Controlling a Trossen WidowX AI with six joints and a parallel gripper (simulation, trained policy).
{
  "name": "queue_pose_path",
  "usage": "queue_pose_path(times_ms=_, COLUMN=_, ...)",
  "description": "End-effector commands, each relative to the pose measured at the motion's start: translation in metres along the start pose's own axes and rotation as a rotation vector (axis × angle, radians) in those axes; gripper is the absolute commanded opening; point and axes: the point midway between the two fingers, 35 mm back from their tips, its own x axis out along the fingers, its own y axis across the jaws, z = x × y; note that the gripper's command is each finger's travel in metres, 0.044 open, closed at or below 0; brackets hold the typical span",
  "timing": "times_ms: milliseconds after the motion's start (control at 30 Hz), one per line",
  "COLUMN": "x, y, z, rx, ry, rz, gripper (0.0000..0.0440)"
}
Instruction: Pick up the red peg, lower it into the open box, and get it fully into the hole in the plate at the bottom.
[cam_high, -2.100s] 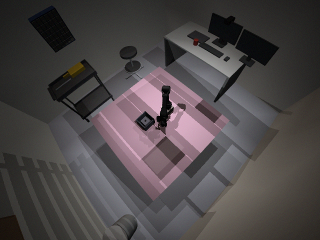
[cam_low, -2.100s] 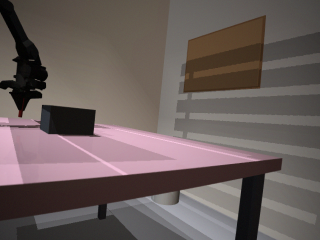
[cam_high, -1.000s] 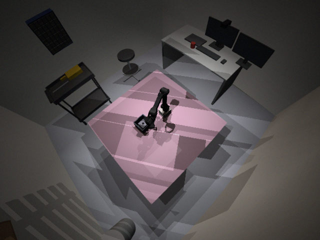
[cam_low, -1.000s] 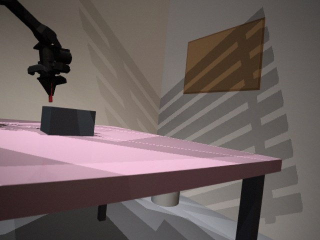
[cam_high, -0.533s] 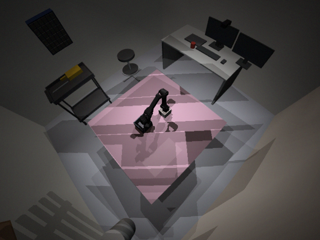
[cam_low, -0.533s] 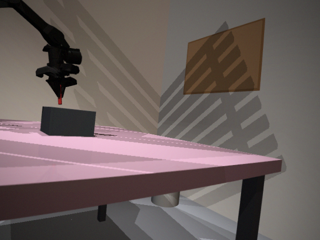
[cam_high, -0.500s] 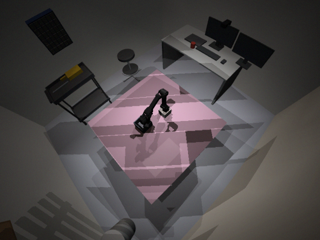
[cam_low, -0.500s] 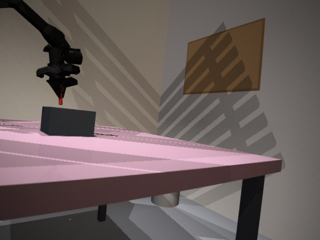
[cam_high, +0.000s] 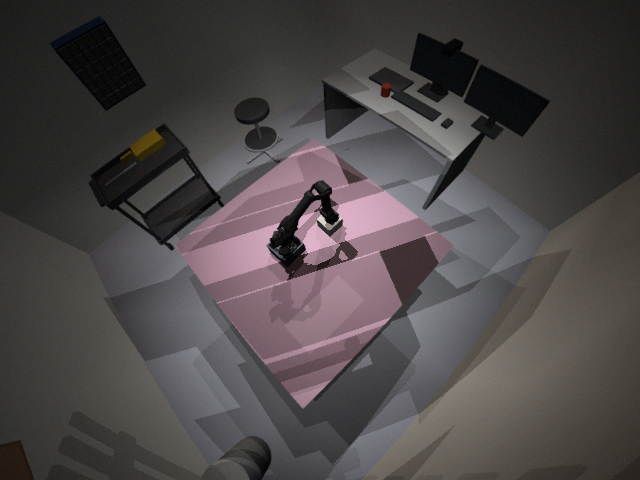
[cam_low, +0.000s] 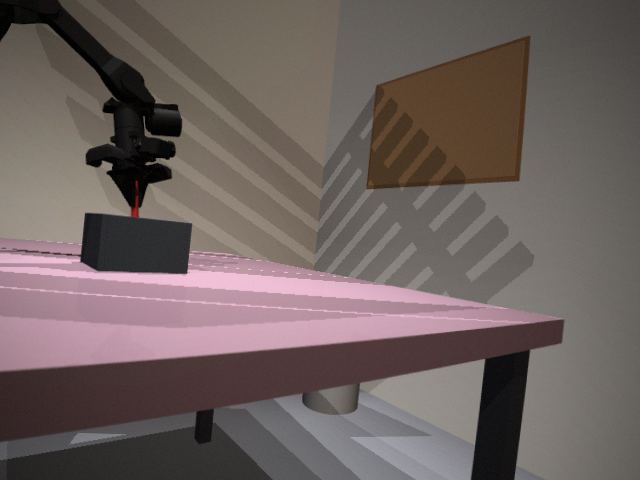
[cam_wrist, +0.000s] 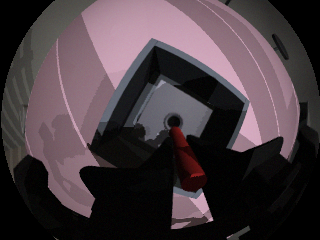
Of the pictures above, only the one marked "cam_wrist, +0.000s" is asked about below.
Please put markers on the grey plate with hole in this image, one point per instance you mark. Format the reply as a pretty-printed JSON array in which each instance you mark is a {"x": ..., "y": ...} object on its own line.
[{"x": 166, "y": 101}]

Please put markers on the black box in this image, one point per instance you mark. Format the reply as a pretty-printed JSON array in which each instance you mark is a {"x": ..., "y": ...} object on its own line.
[{"x": 113, "y": 141}]

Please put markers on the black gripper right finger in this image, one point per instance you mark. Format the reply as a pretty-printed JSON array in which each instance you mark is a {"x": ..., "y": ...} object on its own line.
[{"x": 227, "y": 170}]

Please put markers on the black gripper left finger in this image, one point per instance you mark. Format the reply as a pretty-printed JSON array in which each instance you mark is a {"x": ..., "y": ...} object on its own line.
[{"x": 152, "y": 181}]

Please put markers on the red peg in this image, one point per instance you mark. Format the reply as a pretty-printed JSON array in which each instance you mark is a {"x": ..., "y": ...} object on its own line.
[{"x": 191, "y": 176}]

